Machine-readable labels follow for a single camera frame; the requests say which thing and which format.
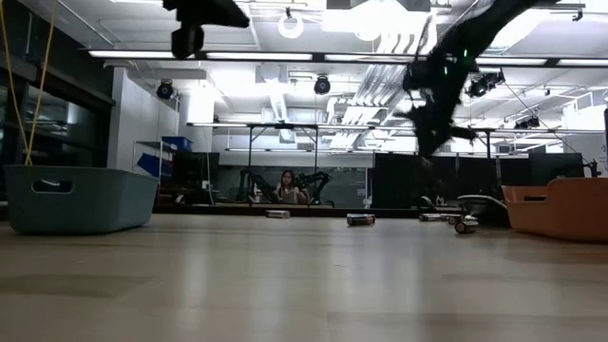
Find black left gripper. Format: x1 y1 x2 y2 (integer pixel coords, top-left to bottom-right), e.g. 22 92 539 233
163 0 251 61

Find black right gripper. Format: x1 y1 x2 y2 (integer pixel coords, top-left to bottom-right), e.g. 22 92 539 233
401 54 478 161

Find teal plastic bin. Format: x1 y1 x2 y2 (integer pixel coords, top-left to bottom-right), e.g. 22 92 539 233
3 163 161 236

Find black ceiling spotlight cluster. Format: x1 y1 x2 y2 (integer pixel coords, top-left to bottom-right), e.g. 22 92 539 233
514 115 542 131
465 69 507 100

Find black partition panels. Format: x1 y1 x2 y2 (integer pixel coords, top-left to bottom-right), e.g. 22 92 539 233
370 151 586 210

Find overhead light bar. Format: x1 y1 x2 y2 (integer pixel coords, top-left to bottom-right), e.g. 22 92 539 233
87 48 608 68

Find blue storage bin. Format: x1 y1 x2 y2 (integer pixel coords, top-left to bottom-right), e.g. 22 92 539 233
136 152 167 180
161 136 194 153

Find orange plastic bin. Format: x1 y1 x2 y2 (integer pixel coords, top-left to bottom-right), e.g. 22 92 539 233
501 177 608 245

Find person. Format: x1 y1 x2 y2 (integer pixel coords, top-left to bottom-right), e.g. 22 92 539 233
276 169 311 205

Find white ring light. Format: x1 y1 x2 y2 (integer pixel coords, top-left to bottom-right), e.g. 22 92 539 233
277 12 305 40

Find background black frame table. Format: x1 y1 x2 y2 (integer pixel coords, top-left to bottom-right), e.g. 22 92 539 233
187 122 374 206

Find yellow cable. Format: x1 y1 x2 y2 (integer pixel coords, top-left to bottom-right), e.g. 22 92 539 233
0 0 56 166

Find black metal table frame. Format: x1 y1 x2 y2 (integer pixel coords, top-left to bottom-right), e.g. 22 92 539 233
0 201 469 220

